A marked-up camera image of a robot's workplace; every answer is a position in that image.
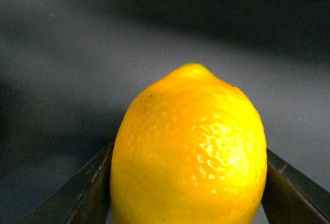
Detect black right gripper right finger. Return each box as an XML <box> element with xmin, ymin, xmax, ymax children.
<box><xmin>261</xmin><ymin>149</ymin><xmax>329</xmax><ymax>224</ymax></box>

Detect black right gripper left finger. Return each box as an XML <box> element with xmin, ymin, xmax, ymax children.
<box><xmin>19</xmin><ymin>142</ymin><xmax>114</xmax><ymax>223</ymax></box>

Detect yellow lemon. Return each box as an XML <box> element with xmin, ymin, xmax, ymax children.
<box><xmin>110</xmin><ymin>63</ymin><xmax>267</xmax><ymax>223</ymax></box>

